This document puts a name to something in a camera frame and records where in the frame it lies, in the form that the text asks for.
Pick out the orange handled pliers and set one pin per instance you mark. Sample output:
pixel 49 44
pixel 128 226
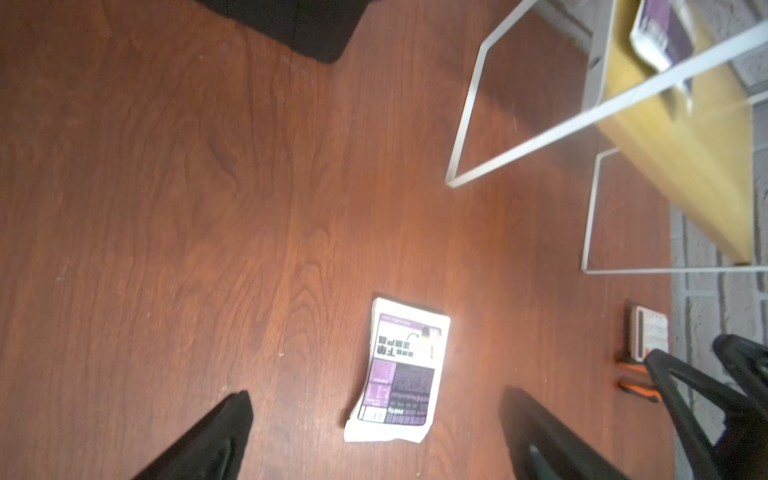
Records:
pixel 638 383

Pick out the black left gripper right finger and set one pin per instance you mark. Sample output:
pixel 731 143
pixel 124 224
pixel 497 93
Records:
pixel 542 447

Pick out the black plastic toolbox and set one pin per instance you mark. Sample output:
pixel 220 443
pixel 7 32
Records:
pixel 317 29

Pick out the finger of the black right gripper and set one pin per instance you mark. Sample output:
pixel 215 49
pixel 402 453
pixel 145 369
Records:
pixel 746 362
pixel 741 451

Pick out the white calculator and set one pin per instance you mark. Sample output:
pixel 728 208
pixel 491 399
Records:
pixel 649 330

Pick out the white frame wooden shelf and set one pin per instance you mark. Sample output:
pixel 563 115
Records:
pixel 687 129

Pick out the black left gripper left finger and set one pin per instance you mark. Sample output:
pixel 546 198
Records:
pixel 213 448

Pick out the purple coffee bag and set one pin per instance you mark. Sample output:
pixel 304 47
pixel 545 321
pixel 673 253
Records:
pixel 663 33
pixel 407 352

